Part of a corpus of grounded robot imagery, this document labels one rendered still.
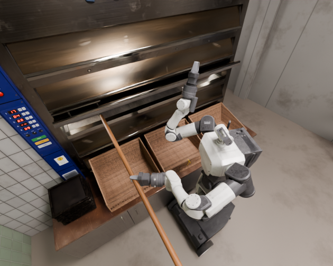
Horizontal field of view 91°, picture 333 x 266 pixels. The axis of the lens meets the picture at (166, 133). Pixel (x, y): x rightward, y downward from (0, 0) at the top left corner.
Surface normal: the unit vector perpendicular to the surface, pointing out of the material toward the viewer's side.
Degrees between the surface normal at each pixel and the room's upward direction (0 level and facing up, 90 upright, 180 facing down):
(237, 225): 0
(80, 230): 0
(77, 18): 90
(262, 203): 0
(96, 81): 70
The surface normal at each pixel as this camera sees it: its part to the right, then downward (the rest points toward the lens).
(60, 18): 0.52, 0.60
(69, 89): 0.47, 0.33
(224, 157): -0.04, -0.70
